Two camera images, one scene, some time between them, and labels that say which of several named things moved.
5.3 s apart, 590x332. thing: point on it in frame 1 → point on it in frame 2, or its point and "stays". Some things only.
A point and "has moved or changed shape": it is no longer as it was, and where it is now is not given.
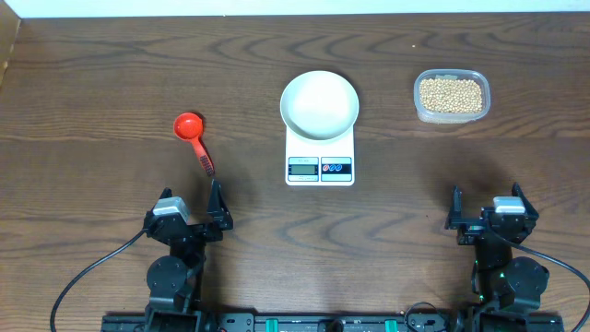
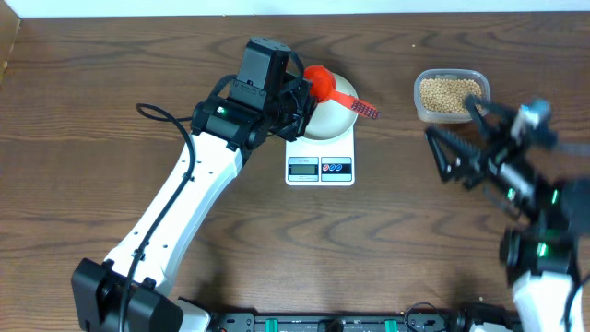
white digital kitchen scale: (320, 162) stays
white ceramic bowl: (319, 105) stays
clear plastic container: (443, 96) stays
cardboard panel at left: (9, 25) stays
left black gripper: (217, 216) → (303, 100)
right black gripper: (470, 227) → (489, 158)
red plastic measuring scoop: (188, 126) has moved or changed shape
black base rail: (412, 322) stays
